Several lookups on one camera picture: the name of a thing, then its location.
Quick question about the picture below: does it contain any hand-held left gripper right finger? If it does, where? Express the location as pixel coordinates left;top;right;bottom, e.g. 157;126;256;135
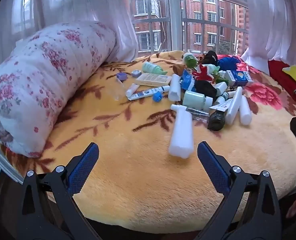
191;141;282;240

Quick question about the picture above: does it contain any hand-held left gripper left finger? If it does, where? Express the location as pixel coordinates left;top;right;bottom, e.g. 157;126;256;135
17;142;106;240

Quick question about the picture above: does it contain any large white plastic bottle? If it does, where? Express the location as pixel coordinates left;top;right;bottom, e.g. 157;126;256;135
168;104;195;159

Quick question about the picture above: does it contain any black sock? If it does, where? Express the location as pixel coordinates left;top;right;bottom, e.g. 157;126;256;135
194;80;217;98

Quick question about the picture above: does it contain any dark green bottle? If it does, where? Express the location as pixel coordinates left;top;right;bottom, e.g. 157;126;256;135
207;110;226;131

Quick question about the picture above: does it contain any clear plastic package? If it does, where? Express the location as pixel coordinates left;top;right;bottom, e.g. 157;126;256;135
186;107;210;123

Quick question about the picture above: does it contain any red cloth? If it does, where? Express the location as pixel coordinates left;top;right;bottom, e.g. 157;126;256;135
267;60;296;103

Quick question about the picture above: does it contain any white labelled tube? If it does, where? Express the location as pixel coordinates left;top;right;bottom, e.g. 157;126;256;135
209;98;233;112

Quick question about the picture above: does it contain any short white tube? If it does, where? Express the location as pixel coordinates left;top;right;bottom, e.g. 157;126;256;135
239;95;253;126

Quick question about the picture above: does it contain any long white tube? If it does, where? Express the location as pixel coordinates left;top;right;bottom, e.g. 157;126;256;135
225;86;243;126

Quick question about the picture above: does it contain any pale green jar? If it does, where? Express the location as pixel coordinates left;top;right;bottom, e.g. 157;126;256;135
182;90;213;112

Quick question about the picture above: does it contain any small white bottle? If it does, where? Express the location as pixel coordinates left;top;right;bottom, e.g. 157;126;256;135
214;82;228;96

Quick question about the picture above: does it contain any clear plastic bottle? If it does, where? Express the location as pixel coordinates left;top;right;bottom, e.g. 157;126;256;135
114;77;127;101

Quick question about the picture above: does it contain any blue white carton box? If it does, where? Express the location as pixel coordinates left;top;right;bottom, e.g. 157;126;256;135
225;70;254;87

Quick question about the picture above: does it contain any blue white packet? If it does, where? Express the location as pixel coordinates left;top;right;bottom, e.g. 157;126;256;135
180;70;196;91

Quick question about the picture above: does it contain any small white tube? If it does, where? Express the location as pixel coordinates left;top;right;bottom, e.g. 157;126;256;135
126;83;140;98

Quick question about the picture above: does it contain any red white packet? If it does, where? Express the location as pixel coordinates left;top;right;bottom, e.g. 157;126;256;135
192;64;215;82

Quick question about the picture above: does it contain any white pink floral rolled quilt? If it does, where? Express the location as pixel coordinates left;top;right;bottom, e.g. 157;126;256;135
0;21;117;158

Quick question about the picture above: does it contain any white blue toothpaste tube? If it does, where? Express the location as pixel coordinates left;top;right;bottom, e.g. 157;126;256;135
127;85;170;101

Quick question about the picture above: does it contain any brown paper piece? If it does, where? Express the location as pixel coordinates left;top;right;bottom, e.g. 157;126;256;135
172;64;186;76

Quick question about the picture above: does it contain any blue cloth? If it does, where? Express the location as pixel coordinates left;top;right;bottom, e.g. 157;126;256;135
216;56;241;72

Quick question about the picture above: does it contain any beige carton box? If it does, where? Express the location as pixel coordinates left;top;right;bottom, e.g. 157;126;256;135
135;73;172;87

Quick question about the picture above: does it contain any green glass bottle white cap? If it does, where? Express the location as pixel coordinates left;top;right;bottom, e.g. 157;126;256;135
182;53;197;69

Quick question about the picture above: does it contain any mint green squeeze tube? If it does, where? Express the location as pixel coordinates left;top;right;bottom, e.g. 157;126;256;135
142;62;167;76

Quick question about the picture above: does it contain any green tree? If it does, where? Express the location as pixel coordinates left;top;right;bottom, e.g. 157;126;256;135
216;41;232;54

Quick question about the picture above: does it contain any sheer white curtain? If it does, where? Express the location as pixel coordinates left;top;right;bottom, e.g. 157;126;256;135
243;0;296;63
0;0;139;63

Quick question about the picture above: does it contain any red brick building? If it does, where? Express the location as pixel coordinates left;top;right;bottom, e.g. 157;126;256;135
124;0;248;54

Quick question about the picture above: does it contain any white window frame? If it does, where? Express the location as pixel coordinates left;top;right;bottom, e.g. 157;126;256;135
118;0;249;55

